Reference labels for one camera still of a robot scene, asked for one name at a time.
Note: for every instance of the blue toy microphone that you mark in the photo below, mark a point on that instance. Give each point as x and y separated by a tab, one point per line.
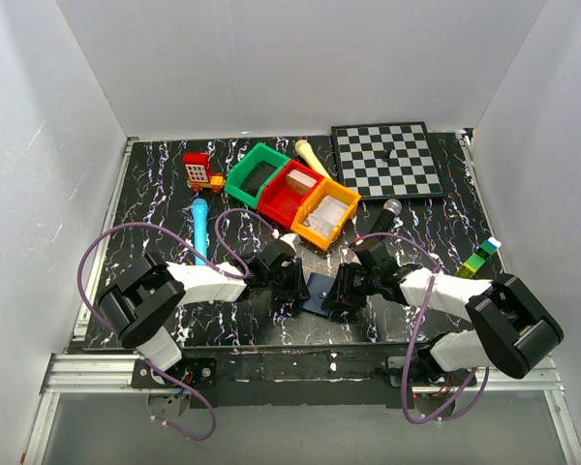
200	212

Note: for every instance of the cream toy microphone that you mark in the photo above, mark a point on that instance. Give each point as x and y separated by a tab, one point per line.
306	152

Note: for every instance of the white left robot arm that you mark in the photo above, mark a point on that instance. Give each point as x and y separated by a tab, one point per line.
137	303

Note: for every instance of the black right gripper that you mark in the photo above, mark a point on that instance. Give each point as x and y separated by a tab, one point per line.
348	286

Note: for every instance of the black silver microphone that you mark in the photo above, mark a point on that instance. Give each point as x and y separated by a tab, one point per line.
381	228

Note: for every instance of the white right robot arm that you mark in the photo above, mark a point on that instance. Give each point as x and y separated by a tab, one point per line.
511	329

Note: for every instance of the black white chessboard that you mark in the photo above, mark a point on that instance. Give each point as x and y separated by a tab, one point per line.
410	173

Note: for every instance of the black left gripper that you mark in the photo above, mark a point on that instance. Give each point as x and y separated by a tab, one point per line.
294	282

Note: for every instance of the red plastic bin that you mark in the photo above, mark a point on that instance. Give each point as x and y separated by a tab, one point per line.
278	202

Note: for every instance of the green plastic bin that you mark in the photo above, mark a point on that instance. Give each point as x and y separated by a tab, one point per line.
260	152

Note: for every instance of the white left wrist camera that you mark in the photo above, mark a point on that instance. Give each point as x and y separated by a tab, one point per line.
291	238

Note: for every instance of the yellow plastic bin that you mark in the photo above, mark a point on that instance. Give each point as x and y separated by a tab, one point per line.
326	187

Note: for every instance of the red yellow toy train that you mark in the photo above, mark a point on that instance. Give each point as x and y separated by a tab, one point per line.
200	175

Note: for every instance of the white cards stack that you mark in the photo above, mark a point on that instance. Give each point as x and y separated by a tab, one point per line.
325	217

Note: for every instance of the navy blue card holder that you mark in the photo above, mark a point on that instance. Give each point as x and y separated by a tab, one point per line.
318	286

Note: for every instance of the green lego brick stack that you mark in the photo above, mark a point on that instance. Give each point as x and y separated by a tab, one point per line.
478	258

